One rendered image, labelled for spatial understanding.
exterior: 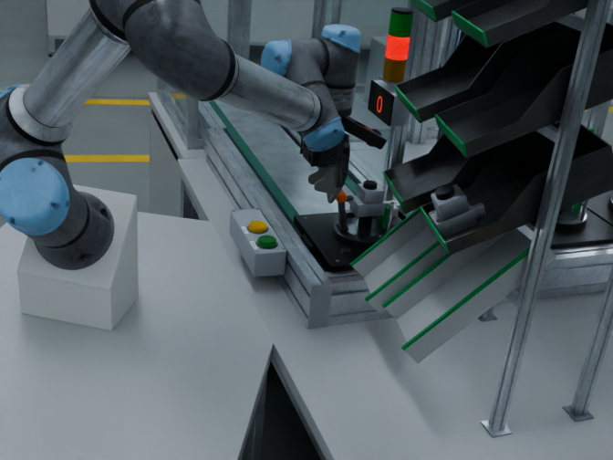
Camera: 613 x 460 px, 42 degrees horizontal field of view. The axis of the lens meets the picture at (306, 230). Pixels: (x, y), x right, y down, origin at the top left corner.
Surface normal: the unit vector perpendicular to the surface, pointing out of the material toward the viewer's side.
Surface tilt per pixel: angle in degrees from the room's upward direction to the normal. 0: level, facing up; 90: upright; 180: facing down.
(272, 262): 90
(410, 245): 45
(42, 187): 54
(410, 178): 25
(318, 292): 90
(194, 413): 0
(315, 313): 90
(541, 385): 0
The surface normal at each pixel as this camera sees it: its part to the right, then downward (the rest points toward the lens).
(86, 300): -0.21, 0.42
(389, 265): -0.64, -0.63
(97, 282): -0.09, -0.30
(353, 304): 0.33, 0.45
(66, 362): 0.08, -0.89
